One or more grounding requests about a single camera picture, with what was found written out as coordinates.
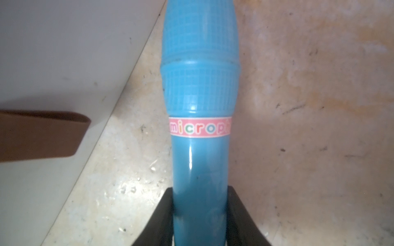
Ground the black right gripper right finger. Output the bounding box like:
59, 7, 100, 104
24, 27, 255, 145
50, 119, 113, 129
226, 186, 271, 246

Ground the white top drawer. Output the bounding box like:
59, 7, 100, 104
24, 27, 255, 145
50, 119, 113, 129
1, 1, 164, 246

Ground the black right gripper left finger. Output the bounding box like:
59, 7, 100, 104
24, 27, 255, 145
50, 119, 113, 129
132, 188, 174, 246

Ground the brown top drawer handle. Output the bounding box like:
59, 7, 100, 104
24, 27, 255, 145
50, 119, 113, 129
1, 109, 91, 163

